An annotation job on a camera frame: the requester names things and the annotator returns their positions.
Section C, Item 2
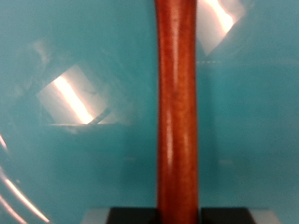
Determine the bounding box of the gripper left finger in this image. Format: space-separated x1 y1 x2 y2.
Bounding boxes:
82 206 158 224

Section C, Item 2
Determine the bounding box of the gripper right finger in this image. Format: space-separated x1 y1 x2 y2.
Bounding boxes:
199 206 281 224

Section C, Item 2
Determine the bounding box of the blue plastic plate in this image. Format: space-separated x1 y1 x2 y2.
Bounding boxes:
0 0 299 224

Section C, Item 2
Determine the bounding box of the brown wooden spoon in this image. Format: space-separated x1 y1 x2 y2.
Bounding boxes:
154 0 200 224

